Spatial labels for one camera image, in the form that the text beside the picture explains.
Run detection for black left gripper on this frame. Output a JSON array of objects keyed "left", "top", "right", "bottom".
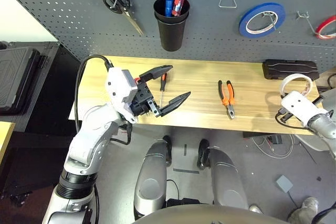
[{"left": 130, "top": 65, "right": 192, "bottom": 118}]

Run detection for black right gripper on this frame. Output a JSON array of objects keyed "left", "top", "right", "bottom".
[{"left": 311, "top": 94, "right": 326, "bottom": 105}]

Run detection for black and orange screwdriver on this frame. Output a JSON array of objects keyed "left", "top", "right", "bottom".
[{"left": 158, "top": 72, "right": 168, "bottom": 107}]

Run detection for pale clear tape roll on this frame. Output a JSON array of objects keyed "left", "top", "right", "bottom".
[{"left": 279, "top": 73, "right": 313, "bottom": 97}]

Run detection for orange-handled pliers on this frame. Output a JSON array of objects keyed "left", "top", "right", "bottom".
[{"left": 217, "top": 80, "right": 236, "bottom": 120}]

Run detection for grey metal pegboard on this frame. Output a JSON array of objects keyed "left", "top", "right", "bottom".
[{"left": 0, "top": 0, "right": 336, "bottom": 63}]

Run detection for black plastic tool case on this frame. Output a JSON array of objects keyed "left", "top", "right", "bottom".
[{"left": 262, "top": 59, "right": 320, "bottom": 80}]

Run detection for light grey rounded cover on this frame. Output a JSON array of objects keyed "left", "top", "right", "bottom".
[{"left": 294, "top": 87, "right": 336, "bottom": 154}]

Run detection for black plastic cup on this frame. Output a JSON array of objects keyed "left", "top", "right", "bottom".
[
  {"left": 154, "top": 11, "right": 190, "bottom": 52},
  {"left": 153, "top": 0, "right": 191, "bottom": 25}
]

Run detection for black left robot foot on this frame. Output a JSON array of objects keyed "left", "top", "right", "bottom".
[{"left": 162, "top": 135, "right": 173, "bottom": 167}]

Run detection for black robot foot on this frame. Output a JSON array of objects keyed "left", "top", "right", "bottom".
[
  {"left": 196, "top": 138, "right": 211, "bottom": 170},
  {"left": 162, "top": 135, "right": 173, "bottom": 167}
]

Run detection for black table foot bar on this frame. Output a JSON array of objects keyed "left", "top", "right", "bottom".
[{"left": 243, "top": 130, "right": 283, "bottom": 138}]

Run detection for black right robot foot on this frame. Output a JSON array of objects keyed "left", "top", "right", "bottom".
[{"left": 196, "top": 138, "right": 211, "bottom": 170}]

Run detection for red tape roll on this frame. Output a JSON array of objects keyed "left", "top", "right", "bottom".
[{"left": 315, "top": 15, "right": 336, "bottom": 40}]

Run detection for long dark floor tape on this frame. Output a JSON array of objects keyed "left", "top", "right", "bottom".
[{"left": 173, "top": 167, "right": 200, "bottom": 175}]

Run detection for silver left robot leg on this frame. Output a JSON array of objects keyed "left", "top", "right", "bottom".
[{"left": 133, "top": 140, "right": 169, "bottom": 221}]

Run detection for silver robot leg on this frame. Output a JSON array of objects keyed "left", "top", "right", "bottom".
[
  {"left": 133, "top": 140, "right": 169, "bottom": 221},
  {"left": 209, "top": 147, "right": 249, "bottom": 212}
]

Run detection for grey foot pedal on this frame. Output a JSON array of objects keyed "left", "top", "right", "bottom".
[{"left": 275, "top": 174, "right": 295, "bottom": 194}]

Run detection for blue tape roll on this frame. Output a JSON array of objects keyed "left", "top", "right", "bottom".
[{"left": 238, "top": 2, "right": 287, "bottom": 38}]

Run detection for beige person shoe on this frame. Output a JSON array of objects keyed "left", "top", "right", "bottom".
[{"left": 288, "top": 197, "right": 320, "bottom": 224}]

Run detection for silver right robot leg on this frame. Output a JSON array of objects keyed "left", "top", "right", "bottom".
[{"left": 209, "top": 147, "right": 249, "bottom": 212}]

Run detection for black cabinet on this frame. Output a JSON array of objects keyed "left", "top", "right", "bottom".
[{"left": 0, "top": 40, "right": 82, "bottom": 198}]

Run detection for white person shoe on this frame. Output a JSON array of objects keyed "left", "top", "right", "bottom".
[{"left": 248, "top": 204, "right": 264, "bottom": 215}]

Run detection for grey robot torso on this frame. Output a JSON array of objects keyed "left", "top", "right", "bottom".
[{"left": 130, "top": 204, "right": 291, "bottom": 224}]

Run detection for large black equipment case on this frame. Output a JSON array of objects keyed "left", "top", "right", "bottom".
[{"left": 0, "top": 47, "right": 40, "bottom": 115}]

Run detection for yellow wooden side table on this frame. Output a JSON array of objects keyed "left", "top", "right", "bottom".
[{"left": 0, "top": 121, "right": 16, "bottom": 168}]

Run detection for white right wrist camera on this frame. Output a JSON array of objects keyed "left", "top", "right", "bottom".
[{"left": 280, "top": 90, "right": 330, "bottom": 127}]

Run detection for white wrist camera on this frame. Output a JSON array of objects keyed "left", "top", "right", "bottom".
[
  {"left": 280, "top": 90, "right": 330, "bottom": 127},
  {"left": 104, "top": 67, "right": 139, "bottom": 124}
]

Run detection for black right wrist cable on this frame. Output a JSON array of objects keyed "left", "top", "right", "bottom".
[{"left": 274, "top": 110, "right": 312, "bottom": 131}]

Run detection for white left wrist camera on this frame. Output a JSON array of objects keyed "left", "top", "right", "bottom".
[{"left": 104, "top": 67, "right": 139, "bottom": 124}]

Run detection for white floor cable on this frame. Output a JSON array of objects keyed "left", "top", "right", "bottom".
[{"left": 251, "top": 134, "right": 296, "bottom": 159}]

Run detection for short black wrist cable loop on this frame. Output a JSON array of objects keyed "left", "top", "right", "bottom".
[{"left": 111, "top": 120, "right": 133, "bottom": 146}]

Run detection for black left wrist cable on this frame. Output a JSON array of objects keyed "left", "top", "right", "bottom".
[{"left": 74, "top": 54, "right": 115, "bottom": 133}]

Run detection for black-handled scissors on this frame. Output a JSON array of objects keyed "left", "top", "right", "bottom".
[{"left": 101, "top": 0, "right": 145, "bottom": 36}]

